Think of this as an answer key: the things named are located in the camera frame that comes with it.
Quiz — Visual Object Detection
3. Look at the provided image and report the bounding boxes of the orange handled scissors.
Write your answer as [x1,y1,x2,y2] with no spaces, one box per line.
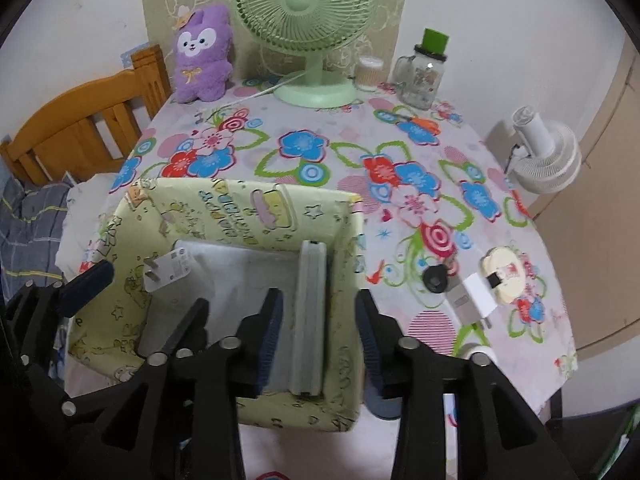
[395,110,442,136]

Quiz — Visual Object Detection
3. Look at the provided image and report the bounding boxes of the white fan cable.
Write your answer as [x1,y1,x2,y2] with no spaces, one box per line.
[220,72,306,111]

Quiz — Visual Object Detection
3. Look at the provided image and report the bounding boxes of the white charger plug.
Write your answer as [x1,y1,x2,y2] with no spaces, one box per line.
[142,247,213,303]

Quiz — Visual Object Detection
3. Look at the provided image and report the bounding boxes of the plaid blanket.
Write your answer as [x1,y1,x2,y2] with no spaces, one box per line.
[0,160,73,301]

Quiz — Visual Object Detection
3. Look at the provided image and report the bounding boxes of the purple plush toy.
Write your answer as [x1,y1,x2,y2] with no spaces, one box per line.
[171,2,235,104]

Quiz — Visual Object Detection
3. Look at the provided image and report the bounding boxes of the white tape roll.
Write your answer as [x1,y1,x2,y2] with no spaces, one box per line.
[457,342,498,361]

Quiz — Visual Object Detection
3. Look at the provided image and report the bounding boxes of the green desk fan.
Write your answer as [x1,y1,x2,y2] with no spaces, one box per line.
[235,0,379,109]

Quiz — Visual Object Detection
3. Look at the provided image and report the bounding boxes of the glass mug jar green lid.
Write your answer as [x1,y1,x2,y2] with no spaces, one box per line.
[391,27,451,111]

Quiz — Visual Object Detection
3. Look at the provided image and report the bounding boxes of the wooden bed headboard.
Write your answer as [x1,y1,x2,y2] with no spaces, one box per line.
[0,44,173,188]

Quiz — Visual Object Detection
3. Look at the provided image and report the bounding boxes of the dark grey-blue object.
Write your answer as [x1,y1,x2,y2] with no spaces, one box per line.
[365,392,406,422]

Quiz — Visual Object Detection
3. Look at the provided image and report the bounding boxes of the floral tablecloth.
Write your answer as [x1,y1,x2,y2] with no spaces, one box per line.
[62,74,580,480]

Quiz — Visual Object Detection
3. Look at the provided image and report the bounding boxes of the round cream rabbit print device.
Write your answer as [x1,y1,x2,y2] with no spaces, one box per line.
[479,245,527,305]

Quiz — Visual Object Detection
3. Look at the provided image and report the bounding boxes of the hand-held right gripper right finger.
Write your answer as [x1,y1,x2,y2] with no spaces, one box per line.
[354,287,581,480]

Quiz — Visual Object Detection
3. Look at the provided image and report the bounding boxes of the white flat pad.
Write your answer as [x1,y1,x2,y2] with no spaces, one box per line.
[137,240,301,361]

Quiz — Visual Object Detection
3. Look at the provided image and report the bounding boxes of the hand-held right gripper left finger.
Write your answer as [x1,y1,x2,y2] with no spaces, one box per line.
[85,287,286,480]

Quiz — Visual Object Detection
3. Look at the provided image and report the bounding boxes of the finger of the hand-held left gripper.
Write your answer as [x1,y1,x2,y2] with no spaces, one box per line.
[161,298,210,357]
[20,259,116,318]

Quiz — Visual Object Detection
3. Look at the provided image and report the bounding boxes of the white power adapter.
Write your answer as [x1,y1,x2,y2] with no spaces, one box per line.
[447,272,501,331]

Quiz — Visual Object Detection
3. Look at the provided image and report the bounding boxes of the yellow printed fabric storage box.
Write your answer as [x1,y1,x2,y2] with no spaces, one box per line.
[65,177,366,433]

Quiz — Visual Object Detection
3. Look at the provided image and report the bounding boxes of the white rectangular slab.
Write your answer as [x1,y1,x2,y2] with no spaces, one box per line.
[290,240,328,396]

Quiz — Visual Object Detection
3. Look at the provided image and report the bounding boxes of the small black round jar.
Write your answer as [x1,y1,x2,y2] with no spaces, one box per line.
[421,262,449,295]

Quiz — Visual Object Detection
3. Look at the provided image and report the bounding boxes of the beige wooden door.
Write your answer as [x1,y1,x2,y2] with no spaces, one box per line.
[530,35,640,361]

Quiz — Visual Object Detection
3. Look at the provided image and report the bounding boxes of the cotton swab jar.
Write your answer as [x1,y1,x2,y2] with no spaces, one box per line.
[354,55,387,93]

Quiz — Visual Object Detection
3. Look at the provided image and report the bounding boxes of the white bed sheet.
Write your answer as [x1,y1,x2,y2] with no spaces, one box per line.
[55,172,121,281]

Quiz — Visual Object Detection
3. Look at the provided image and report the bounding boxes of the white standing fan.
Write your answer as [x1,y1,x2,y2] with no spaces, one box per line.
[492,105,583,221]

